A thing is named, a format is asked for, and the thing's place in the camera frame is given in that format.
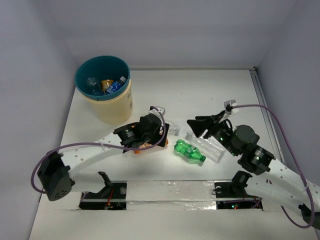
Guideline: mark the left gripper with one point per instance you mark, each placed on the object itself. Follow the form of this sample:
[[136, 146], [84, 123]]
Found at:
[[162, 133]]

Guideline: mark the blue label bottle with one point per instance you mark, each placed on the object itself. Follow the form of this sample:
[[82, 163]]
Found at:
[[116, 85], [93, 86]]

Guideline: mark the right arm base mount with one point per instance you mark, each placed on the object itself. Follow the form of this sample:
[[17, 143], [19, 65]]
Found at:
[[229, 197]]

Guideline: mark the green plastic soda bottle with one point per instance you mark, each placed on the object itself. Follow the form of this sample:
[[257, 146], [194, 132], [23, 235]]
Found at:
[[189, 151]]

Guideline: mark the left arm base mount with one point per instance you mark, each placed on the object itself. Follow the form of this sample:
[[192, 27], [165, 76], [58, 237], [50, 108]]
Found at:
[[114, 200]]

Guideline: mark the aluminium rail right edge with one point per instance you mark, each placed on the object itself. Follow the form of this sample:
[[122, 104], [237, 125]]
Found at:
[[276, 148]]

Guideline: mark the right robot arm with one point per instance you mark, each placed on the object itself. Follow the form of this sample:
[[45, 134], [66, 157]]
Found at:
[[263, 174]]

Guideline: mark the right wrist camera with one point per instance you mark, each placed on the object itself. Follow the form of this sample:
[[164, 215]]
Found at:
[[230, 107]]

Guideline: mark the yellow label clear bottle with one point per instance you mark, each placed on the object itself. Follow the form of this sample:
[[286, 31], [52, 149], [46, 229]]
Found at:
[[105, 84]]

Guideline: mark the clear bottle white cap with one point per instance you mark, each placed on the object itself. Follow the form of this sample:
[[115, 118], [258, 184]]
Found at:
[[210, 147]]

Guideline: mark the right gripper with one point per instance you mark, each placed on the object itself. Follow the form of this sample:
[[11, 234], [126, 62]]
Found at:
[[211, 122]]

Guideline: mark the clear crushed plastic bottle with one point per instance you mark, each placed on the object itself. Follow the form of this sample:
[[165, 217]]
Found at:
[[173, 129]]

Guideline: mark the orange label tea bottle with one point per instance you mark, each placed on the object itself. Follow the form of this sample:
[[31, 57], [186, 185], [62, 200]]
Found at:
[[143, 147]]

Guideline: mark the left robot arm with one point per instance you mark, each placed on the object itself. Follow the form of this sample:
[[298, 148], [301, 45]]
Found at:
[[58, 170]]

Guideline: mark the teal and cream bin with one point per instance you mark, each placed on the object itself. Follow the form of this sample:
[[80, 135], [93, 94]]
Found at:
[[113, 108]]

